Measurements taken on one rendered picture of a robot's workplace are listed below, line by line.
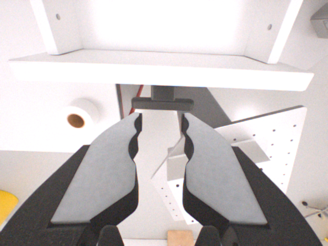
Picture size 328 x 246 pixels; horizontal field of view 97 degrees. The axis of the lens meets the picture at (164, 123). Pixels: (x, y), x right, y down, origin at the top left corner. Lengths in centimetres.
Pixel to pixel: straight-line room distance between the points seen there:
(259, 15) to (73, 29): 23
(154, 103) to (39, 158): 188
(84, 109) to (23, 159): 181
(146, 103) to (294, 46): 122
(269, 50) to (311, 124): 164
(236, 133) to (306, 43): 102
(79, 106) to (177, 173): 28
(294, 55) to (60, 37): 129
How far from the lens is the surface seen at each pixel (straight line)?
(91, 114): 35
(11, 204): 284
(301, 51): 136
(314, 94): 165
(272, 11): 23
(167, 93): 17
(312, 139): 198
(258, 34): 24
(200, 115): 65
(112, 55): 19
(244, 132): 44
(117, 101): 35
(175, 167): 42
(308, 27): 134
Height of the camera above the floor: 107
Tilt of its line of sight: 57 degrees down
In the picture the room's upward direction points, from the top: 180 degrees clockwise
